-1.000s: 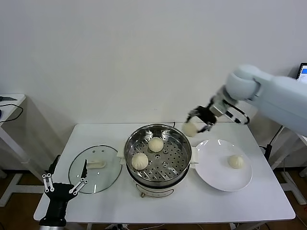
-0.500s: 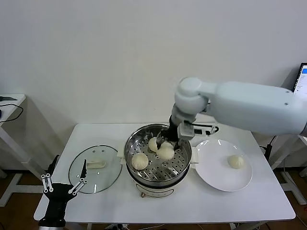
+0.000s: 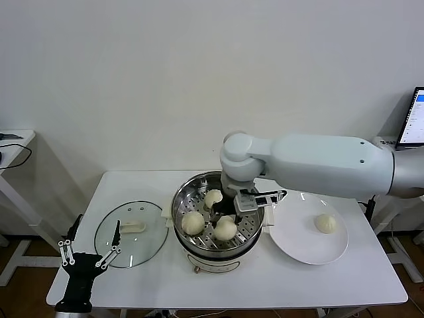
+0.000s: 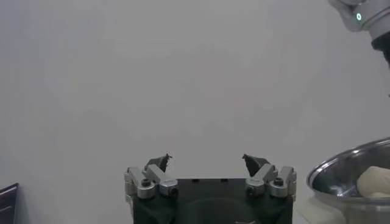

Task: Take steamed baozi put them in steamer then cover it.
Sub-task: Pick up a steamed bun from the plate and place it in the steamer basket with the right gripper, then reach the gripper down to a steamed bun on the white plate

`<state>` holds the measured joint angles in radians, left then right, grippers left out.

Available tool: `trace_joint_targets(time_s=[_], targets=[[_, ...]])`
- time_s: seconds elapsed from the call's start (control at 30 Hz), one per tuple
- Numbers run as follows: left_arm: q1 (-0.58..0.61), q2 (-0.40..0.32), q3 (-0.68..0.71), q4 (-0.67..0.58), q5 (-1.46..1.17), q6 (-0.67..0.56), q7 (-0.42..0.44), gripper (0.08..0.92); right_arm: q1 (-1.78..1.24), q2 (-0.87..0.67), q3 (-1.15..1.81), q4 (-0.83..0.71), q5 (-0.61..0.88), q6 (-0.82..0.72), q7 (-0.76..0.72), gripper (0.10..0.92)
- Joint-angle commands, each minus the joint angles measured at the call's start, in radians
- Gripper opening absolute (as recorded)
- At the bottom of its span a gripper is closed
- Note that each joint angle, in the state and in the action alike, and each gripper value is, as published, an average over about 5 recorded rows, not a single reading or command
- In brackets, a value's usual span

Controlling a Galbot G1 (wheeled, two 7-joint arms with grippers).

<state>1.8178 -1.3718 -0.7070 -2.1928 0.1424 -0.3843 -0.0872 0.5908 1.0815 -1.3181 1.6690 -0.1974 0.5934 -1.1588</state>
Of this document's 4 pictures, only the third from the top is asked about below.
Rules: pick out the white steamed baozi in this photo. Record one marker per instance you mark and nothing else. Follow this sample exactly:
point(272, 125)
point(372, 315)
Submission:
point(193, 223)
point(212, 198)
point(326, 224)
point(225, 231)

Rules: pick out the round glass pot lid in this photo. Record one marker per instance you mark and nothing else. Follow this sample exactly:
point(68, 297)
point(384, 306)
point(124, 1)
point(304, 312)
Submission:
point(145, 245)

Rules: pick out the white oval plate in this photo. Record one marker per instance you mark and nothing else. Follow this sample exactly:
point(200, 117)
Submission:
point(298, 238)

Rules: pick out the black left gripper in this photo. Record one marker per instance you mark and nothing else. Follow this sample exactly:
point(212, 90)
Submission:
point(79, 278)

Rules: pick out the stainless steel steamer basket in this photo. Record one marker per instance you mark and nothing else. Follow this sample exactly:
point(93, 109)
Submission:
point(189, 195)

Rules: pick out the black printed label sticker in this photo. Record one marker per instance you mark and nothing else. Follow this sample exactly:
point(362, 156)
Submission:
point(388, 142)

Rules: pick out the grey open laptop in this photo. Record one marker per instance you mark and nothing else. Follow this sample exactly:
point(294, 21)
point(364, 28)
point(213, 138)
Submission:
point(414, 122)

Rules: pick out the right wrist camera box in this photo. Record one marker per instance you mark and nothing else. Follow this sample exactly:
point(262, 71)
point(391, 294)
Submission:
point(245, 203)

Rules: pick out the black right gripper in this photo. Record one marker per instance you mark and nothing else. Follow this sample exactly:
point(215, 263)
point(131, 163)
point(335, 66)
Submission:
point(223, 207)

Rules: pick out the flat black tool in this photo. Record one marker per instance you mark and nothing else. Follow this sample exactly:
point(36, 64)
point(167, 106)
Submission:
point(11, 136)

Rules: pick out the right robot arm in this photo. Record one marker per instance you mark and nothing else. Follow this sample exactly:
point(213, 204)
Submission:
point(318, 162)

